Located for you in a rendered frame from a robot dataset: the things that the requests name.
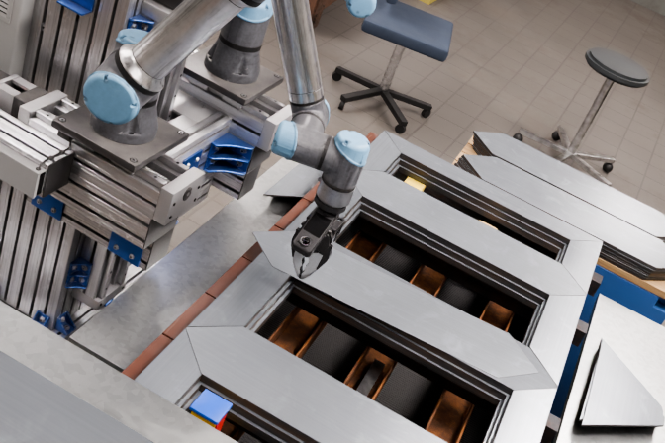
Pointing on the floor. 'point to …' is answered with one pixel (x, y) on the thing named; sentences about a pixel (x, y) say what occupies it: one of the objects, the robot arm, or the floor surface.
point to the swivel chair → (376, 24)
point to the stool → (603, 61)
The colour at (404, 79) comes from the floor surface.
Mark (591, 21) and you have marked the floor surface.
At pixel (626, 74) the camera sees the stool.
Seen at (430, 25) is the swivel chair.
